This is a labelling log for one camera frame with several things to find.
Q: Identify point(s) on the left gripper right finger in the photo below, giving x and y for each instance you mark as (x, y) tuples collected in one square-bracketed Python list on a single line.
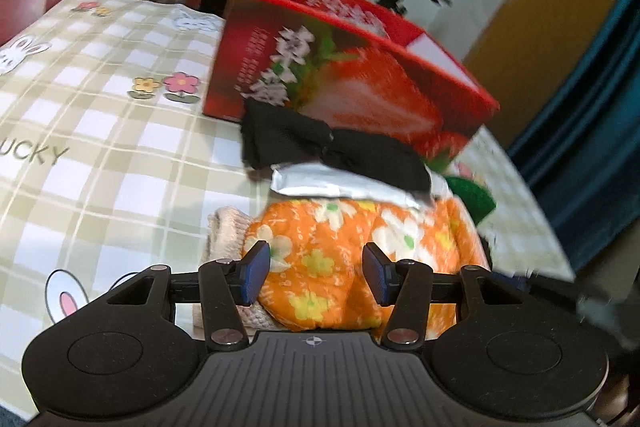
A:
[(406, 286)]

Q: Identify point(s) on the orange floral cloth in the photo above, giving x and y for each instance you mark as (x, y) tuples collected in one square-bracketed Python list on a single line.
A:
[(315, 279)]

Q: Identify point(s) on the red strawberry cardboard box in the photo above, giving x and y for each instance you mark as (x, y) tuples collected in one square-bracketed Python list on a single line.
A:
[(352, 64)]

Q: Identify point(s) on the pink knitted cloth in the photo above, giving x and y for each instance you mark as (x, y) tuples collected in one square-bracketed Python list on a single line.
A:
[(226, 231)]

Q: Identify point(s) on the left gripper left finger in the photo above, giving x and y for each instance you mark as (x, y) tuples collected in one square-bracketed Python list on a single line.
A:
[(223, 288)]

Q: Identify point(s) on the black bow tie cloth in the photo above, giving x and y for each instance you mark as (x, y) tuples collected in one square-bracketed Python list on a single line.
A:
[(274, 135)]

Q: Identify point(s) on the checkered bunny tablecloth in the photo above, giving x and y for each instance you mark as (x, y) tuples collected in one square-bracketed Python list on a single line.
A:
[(109, 165)]

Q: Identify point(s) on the green plush pouch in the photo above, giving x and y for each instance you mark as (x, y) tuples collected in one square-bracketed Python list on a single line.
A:
[(476, 198)]

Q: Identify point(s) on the wooden door panel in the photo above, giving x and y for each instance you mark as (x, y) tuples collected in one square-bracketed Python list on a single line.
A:
[(527, 51)]

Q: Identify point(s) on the blue curtain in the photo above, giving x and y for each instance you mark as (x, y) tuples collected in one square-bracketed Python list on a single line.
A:
[(580, 154)]

